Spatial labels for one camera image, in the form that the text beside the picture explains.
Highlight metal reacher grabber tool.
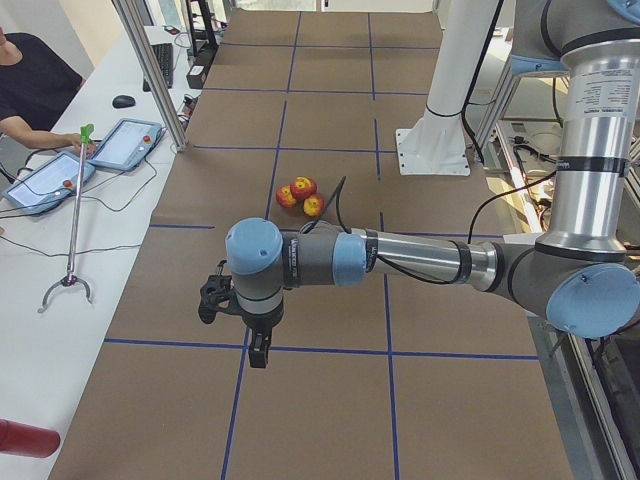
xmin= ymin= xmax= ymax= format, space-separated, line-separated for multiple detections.
xmin=37 ymin=124 xmax=94 ymax=314

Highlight black keyboard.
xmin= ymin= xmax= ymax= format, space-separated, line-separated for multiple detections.
xmin=151 ymin=43 xmax=174 ymax=89

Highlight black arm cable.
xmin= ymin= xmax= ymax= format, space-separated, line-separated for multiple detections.
xmin=299 ymin=175 xmax=471 ymax=286

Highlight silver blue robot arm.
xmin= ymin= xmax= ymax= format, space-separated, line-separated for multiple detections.
xmin=225 ymin=1 xmax=639 ymax=368

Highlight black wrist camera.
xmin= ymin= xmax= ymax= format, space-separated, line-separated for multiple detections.
xmin=198 ymin=259 xmax=243 ymax=325

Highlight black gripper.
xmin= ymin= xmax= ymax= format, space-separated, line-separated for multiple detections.
xmin=244 ymin=319 xmax=280 ymax=369

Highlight teach pendant tablet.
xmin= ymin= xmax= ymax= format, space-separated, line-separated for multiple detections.
xmin=88 ymin=118 xmax=163 ymax=171
xmin=2 ymin=152 xmax=80 ymax=215

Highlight far teach pendant tablet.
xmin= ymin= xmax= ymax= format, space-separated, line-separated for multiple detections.
xmin=88 ymin=118 xmax=163 ymax=171

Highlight right red yellow apple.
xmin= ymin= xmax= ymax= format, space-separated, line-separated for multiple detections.
xmin=303 ymin=193 xmax=325 ymax=218

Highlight black computer mouse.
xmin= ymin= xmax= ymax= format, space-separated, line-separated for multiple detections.
xmin=112 ymin=95 xmax=136 ymax=109

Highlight lower left red apple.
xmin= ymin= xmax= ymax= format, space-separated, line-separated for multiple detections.
xmin=275 ymin=185 xmax=298 ymax=209

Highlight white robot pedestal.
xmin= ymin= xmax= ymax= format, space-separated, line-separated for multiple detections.
xmin=396 ymin=0 xmax=502 ymax=176

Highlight lone red yellow apple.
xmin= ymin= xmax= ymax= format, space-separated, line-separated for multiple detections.
xmin=289 ymin=176 xmax=317 ymax=202

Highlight person in black shirt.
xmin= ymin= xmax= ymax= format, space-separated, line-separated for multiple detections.
xmin=1 ymin=33 xmax=84 ymax=150

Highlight near teach pendant tablet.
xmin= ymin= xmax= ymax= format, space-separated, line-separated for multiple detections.
xmin=2 ymin=152 xmax=80 ymax=215

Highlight aluminium frame post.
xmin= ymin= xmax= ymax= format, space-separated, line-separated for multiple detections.
xmin=113 ymin=0 xmax=187 ymax=152

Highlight red cylinder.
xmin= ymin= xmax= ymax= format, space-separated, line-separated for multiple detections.
xmin=0 ymin=419 xmax=61 ymax=458

